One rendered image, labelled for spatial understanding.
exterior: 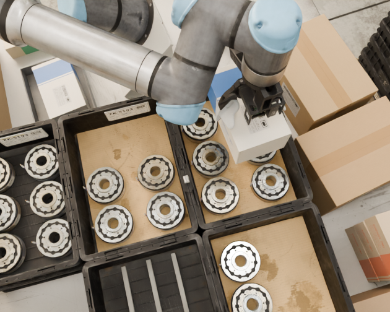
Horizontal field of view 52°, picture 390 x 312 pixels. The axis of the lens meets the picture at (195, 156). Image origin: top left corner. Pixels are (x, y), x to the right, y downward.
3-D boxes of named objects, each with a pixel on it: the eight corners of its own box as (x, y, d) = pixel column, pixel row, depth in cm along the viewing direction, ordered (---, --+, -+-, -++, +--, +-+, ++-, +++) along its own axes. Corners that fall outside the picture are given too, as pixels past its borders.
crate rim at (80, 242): (59, 120, 112) (56, 117, 110) (163, 95, 114) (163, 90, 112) (83, 264, 100) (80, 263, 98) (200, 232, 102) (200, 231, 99)
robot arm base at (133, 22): (114, 15, 130) (86, 8, 123) (139, -19, 120) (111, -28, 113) (128, 53, 126) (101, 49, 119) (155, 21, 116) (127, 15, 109)
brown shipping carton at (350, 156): (320, 216, 123) (337, 207, 107) (285, 155, 129) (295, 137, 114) (403, 175, 126) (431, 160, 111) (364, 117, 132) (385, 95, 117)
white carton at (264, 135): (205, 91, 98) (205, 72, 90) (251, 75, 99) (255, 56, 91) (235, 164, 92) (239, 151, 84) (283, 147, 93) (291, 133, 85)
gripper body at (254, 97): (246, 127, 80) (253, 101, 68) (230, 90, 82) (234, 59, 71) (281, 114, 81) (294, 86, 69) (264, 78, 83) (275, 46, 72)
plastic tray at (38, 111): (25, 75, 140) (19, 68, 135) (80, 57, 142) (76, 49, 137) (44, 143, 132) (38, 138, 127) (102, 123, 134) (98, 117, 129)
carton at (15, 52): (13, 59, 142) (5, 49, 137) (8, 45, 144) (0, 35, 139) (78, 37, 145) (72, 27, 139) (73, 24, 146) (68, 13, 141)
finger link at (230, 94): (215, 110, 83) (241, 86, 76) (212, 104, 83) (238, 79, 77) (231, 109, 86) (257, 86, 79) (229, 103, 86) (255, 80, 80)
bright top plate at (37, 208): (30, 184, 112) (29, 184, 111) (66, 178, 112) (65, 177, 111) (31, 220, 109) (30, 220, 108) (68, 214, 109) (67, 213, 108)
